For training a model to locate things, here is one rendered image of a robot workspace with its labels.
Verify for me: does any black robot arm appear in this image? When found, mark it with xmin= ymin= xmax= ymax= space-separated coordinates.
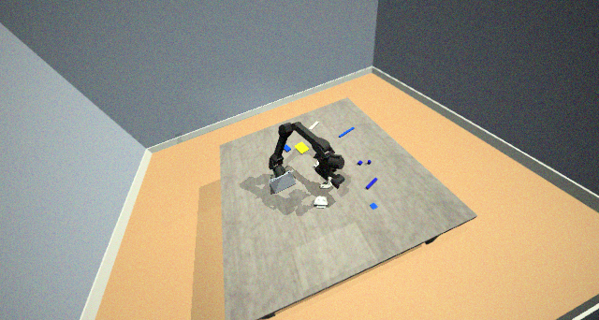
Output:
xmin=269 ymin=122 xmax=344 ymax=178

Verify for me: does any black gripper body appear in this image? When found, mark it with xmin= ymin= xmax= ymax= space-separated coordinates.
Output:
xmin=314 ymin=165 xmax=344 ymax=187

